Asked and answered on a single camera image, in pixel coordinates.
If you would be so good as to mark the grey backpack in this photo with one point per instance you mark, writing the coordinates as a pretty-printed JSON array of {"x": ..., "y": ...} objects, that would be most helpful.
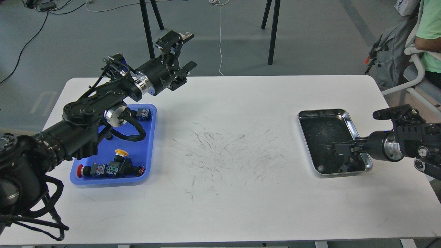
[{"x": 386, "y": 60}]

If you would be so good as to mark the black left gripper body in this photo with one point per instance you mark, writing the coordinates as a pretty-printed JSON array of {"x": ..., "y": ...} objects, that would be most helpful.
[{"x": 154, "y": 76}]

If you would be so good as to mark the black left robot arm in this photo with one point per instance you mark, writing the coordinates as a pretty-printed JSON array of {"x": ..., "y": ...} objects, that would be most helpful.
[{"x": 28, "y": 194}]

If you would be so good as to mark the person in green shirt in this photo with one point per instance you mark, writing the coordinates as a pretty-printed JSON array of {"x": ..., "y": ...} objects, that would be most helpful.
[{"x": 428, "y": 38}]

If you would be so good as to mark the red push button switch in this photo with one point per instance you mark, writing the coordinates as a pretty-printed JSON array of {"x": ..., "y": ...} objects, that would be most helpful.
[{"x": 111, "y": 170}]

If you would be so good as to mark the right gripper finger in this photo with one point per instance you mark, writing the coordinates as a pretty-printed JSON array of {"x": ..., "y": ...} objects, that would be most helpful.
[
  {"x": 349, "y": 148},
  {"x": 352, "y": 163}
]

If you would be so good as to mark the green push button switch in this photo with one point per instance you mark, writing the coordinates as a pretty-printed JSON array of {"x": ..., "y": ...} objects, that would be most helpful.
[{"x": 142, "y": 114}]

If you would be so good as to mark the blue plastic tray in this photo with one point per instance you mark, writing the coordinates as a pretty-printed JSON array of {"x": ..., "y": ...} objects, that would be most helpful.
[{"x": 139, "y": 152}]

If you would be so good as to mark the black left table leg pair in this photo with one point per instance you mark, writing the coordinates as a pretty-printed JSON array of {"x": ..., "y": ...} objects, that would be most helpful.
[{"x": 146, "y": 23}]

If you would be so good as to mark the white box on floor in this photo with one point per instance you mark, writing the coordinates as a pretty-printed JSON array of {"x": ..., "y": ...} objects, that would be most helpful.
[{"x": 406, "y": 7}]

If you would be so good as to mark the black right table leg pair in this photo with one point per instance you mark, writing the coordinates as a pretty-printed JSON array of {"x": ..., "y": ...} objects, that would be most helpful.
[{"x": 274, "y": 26}]

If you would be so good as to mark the yellow push button switch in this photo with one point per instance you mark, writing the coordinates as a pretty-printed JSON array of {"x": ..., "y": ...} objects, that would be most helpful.
[{"x": 119, "y": 158}]

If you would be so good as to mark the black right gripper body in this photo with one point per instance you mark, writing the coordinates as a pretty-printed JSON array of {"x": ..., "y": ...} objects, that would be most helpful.
[{"x": 382, "y": 145}]

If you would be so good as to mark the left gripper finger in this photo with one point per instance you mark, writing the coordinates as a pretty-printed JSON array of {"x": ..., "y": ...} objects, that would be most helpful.
[
  {"x": 179, "y": 76},
  {"x": 170, "y": 46}
]

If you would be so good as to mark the white chair frame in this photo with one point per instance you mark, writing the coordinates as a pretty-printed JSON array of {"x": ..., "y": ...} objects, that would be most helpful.
[{"x": 417, "y": 84}]

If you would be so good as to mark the black table leg pair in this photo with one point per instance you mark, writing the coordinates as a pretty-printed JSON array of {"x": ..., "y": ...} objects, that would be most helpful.
[
  {"x": 274, "y": 26},
  {"x": 146, "y": 23}
]

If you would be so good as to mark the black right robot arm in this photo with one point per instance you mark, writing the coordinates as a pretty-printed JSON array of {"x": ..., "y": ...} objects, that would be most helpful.
[{"x": 411, "y": 136}]

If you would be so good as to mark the silver metal tray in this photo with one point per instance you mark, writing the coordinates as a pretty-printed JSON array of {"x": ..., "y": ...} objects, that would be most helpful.
[{"x": 320, "y": 129}]

